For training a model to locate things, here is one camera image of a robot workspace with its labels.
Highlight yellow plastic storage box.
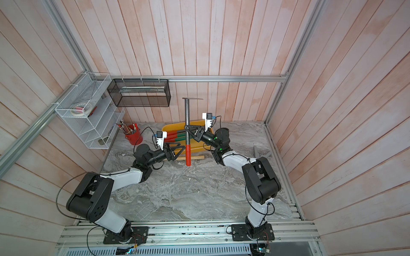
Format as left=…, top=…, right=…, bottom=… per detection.
left=162, top=122, right=210, bottom=153

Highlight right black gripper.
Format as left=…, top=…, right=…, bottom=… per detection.
left=186, top=126, right=222, bottom=153

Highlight pens in red bucket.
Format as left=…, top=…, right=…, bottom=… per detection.
left=117, top=120, right=137, bottom=135

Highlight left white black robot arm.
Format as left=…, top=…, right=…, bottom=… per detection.
left=66, top=143, right=185, bottom=244

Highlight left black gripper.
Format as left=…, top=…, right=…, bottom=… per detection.
left=146, top=141, right=186, bottom=166

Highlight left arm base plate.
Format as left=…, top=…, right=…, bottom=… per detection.
left=103, top=226, right=149, bottom=245

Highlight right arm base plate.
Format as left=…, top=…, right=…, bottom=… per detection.
left=231, top=223, right=275, bottom=242

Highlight black mesh wall basket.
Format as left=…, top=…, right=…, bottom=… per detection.
left=107, top=79, right=171, bottom=107

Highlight green hoe red grip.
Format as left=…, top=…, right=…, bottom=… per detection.
left=166, top=132, right=186, bottom=141
left=165, top=137, right=186, bottom=143

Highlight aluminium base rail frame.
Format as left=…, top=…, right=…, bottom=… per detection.
left=55, top=220, right=326, bottom=256

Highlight white wire mesh shelf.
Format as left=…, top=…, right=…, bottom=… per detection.
left=55, top=73, right=125, bottom=149

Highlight tape roll on shelf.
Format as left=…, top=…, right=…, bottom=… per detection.
left=70, top=102, right=93, bottom=117

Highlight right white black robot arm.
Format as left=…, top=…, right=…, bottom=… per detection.
left=185, top=125, right=281, bottom=241

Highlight red metal pen bucket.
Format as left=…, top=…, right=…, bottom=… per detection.
left=125, top=123, right=143, bottom=146

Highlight grey speckled hoe red grip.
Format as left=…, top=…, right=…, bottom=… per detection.
left=167, top=130, right=185, bottom=137

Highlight wooden handle pick hammer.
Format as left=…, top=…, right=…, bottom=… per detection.
left=176, top=155, right=205, bottom=161

